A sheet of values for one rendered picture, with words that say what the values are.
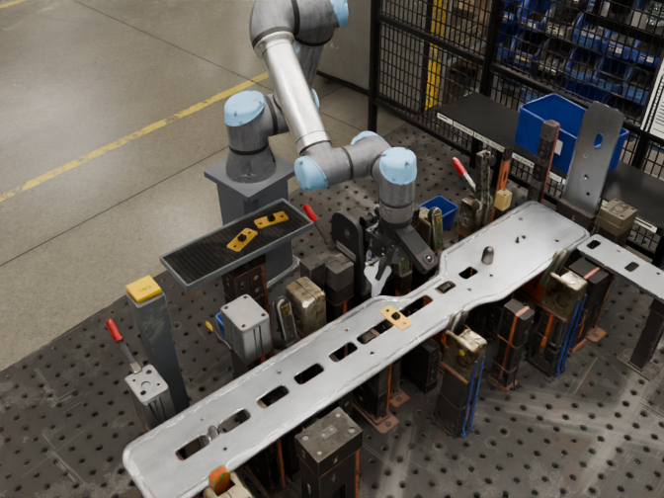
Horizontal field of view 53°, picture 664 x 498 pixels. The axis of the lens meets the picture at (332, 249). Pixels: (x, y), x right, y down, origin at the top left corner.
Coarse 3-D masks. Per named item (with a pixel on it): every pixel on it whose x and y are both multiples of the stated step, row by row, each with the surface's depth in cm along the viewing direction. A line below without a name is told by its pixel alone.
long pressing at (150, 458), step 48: (480, 240) 189; (528, 240) 189; (576, 240) 188; (432, 288) 174; (480, 288) 174; (336, 336) 162; (384, 336) 162; (432, 336) 163; (240, 384) 151; (288, 384) 151; (336, 384) 151; (192, 432) 142; (240, 432) 142; (288, 432) 142; (144, 480) 134; (192, 480) 133
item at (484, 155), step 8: (480, 152) 184; (488, 152) 184; (480, 160) 184; (488, 160) 182; (496, 160) 183; (480, 168) 185; (488, 168) 187; (480, 176) 186; (488, 176) 188; (480, 184) 188; (488, 184) 189; (480, 192) 189; (488, 192) 191; (480, 200) 190; (488, 200) 192
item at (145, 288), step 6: (138, 282) 154; (144, 282) 154; (150, 282) 154; (126, 288) 153; (132, 288) 153; (138, 288) 153; (144, 288) 153; (150, 288) 153; (156, 288) 153; (132, 294) 151; (138, 294) 151; (144, 294) 151; (150, 294) 152; (138, 300) 150
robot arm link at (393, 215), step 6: (384, 210) 143; (390, 210) 142; (396, 210) 142; (402, 210) 142; (408, 210) 143; (384, 216) 144; (390, 216) 143; (396, 216) 143; (402, 216) 143; (408, 216) 144; (390, 222) 145; (396, 222) 144
